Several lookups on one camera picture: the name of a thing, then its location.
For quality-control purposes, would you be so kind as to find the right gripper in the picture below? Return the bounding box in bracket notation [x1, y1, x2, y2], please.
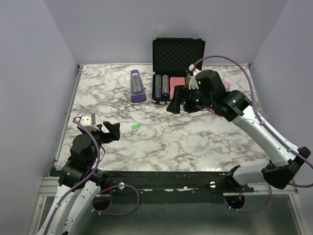
[166, 85, 214, 114]

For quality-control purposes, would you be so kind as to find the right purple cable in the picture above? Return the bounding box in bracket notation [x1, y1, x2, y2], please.
[189, 55, 313, 213]

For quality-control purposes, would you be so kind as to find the red playing card deck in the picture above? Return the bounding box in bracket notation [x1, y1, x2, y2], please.
[169, 76, 186, 100]

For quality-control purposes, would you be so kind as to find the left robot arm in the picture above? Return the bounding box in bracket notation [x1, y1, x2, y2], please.
[38, 116, 120, 235]

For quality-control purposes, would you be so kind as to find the purple cable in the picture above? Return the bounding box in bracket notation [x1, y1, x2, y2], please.
[43, 117, 140, 235]
[189, 55, 313, 213]

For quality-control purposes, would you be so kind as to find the purple metronome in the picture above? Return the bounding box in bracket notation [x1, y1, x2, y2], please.
[130, 70, 147, 103]

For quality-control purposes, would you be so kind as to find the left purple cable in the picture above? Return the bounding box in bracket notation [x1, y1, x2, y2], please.
[43, 117, 140, 235]

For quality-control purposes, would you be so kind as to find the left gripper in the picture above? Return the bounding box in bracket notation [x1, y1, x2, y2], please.
[78, 121, 120, 165]

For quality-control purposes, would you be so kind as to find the black poker chip case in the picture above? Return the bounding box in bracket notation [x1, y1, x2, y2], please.
[152, 37, 205, 105]

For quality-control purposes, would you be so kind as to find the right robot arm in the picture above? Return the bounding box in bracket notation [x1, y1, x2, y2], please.
[166, 70, 311, 192]

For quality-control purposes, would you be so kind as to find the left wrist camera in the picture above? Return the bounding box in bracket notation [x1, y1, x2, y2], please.
[73, 113, 101, 132]

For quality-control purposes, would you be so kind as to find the pink box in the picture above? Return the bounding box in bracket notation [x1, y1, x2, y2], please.
[208, 81, 231, 115]

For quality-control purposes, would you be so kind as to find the green key tag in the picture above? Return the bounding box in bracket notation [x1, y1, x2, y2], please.
[132, 123, 141, 130]

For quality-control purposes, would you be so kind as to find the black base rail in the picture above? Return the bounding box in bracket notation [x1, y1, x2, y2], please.
[91, 171, 254, 209]

